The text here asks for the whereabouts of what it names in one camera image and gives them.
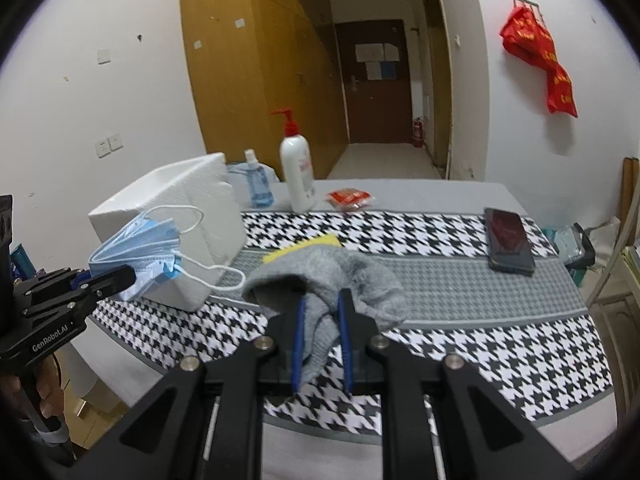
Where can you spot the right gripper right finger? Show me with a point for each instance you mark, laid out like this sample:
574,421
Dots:
440,418

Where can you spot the dark brown entrance door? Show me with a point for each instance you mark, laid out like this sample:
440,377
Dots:
376,78

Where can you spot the red hanging bag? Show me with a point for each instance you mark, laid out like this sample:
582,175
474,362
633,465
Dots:
526,38

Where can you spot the grey sock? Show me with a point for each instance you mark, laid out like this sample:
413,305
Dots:
319,273

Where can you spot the houndstooth table cloth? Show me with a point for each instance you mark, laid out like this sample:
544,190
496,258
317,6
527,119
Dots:
425,280

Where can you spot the black smartphone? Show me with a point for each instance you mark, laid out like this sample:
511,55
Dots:
509,250

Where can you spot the yellow foam net sleeve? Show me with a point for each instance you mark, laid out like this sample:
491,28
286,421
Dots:
322,240

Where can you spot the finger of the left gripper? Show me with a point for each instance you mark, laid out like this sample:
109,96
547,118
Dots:
52,298
68,278

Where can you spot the blue spray bottle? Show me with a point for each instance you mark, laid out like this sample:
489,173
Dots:
258,182

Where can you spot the left hand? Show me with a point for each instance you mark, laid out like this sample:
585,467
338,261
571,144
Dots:
37,399

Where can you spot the wooden wardrobe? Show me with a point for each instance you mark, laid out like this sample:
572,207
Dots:
250,59

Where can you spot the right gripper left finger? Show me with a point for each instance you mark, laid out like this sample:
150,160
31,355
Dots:
204,420

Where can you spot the white wall switches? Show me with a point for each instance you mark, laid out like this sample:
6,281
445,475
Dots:
108,145

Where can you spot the red fire extinguisher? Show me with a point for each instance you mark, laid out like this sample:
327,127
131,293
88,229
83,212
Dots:
417,138

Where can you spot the blue face masks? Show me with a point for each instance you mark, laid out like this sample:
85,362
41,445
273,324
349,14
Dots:
153,249

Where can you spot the white pump lotion bottle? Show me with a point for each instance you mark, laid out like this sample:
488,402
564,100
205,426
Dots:
296,164

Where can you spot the white styrofoam box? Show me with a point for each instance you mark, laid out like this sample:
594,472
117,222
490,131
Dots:
179,228

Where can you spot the red snack packet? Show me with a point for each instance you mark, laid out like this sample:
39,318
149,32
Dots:
349,199

